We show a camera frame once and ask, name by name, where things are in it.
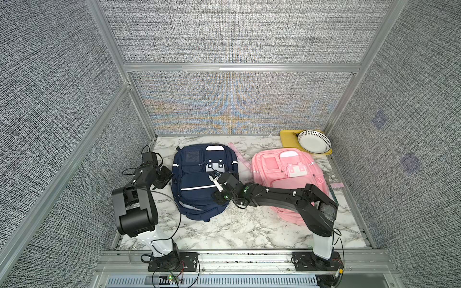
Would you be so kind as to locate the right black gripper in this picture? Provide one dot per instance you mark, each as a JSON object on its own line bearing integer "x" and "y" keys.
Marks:
{"x": 216, "y": 198}

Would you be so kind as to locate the white dotted bowl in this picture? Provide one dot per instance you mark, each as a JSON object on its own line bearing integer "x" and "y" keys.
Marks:
{"x": 314, "y": 141}

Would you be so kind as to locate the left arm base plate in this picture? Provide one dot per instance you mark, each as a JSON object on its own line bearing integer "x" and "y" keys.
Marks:
{"x": 174, "y": 261}

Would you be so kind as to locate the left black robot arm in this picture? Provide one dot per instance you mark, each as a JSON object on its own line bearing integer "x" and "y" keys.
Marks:
{"x": 135, "y": 210}

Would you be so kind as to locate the pink backpack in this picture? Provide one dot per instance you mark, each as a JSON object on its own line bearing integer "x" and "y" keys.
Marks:
{"x": 287, "y": 168}

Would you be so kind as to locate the yellow tray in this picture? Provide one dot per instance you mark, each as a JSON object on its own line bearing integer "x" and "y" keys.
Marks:
{"x": 289, "y": 140}

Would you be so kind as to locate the navy blue backpack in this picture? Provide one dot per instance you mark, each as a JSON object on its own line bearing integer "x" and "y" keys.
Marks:
{"x": 192, "y": 187}

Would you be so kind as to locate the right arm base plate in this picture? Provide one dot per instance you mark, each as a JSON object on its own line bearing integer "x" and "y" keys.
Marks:
{"x": 308, "y": 261}

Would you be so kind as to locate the white vented cable duct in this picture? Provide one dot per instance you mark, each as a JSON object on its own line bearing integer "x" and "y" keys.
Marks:
{"x": 214, "y": 281}

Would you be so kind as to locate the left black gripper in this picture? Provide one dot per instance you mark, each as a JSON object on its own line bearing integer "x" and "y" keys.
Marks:
{"x": 168, "y": 174}

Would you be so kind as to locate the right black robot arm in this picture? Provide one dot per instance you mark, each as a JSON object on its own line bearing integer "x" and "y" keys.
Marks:
{"x": 317, "y": 210}

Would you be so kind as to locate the green pen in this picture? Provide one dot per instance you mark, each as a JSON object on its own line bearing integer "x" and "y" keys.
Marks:
{"x": 334, "y": 197}

